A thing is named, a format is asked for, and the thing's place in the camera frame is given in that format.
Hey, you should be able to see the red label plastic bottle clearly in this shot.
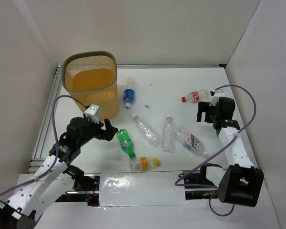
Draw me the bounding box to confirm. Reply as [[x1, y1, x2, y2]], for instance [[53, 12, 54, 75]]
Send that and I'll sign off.
[[181, 89, 209, 104]]

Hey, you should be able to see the green plastic bottle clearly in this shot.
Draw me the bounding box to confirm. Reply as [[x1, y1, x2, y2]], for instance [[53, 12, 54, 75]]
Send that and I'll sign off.
[[116, 129, 136, 158]]

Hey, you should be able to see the white orange label bottle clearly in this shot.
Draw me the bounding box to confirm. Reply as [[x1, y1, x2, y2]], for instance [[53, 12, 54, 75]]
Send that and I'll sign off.
[[175, 126, 209, 159]]

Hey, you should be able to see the yellow cap clear bottle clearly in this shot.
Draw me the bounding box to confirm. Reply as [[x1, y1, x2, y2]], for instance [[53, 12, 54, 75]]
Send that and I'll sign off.
[[129, 157, 161, 172]]

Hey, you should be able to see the clear square plastic bottle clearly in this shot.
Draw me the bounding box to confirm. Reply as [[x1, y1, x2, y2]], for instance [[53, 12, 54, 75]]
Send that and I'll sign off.
[[161, 114, 174, 153]]

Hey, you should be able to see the clear ribbed plastic bottle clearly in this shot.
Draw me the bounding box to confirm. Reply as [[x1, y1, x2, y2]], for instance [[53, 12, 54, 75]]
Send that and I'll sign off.
[[132, 114, 160, 147]]

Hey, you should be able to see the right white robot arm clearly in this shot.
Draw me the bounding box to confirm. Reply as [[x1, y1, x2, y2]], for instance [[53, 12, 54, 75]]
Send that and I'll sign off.
[[197, 97, 264, 207]]

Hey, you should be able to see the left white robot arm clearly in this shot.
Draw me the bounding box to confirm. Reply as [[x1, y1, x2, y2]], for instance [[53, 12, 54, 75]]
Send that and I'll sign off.
[[0, 116, 118, 229]]

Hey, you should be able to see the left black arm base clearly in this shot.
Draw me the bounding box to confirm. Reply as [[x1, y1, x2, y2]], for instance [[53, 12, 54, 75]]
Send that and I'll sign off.
[[56, 174, 101, 207]]

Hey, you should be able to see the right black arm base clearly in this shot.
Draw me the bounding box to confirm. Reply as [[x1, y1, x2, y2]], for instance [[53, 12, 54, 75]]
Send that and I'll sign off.
[[178, 163, 222, 200]]

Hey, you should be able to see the yellow mesh waste bin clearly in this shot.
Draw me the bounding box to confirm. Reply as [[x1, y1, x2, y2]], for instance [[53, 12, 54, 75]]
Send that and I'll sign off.
[[62, 51, 119, 120]]

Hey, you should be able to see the blue label plastic bottle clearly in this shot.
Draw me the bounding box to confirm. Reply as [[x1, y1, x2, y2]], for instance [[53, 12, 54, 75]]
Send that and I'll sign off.
[[123, 77, 136, 109]]

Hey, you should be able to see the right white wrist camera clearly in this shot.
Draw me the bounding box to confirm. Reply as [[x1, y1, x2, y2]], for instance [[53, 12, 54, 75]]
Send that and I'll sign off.
[[210, 89, 225, 106]]

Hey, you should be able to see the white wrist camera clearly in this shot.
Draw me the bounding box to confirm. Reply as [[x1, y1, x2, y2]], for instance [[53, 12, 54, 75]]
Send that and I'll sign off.
[[84, 104, 102, 123], [210, 89, 225, 106]]

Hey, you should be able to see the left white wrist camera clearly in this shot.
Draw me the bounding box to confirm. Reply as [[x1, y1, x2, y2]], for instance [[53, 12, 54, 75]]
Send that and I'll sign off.
[[84, 104, 102, 123]]

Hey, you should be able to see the aluminium frame rail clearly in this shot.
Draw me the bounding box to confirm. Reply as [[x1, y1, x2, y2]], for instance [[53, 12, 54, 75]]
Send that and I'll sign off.
[[27, 65, 62, 174]]

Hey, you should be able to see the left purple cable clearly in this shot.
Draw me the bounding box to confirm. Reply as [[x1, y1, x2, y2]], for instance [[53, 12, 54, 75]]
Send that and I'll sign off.
[[0, 94, 91, 203]]

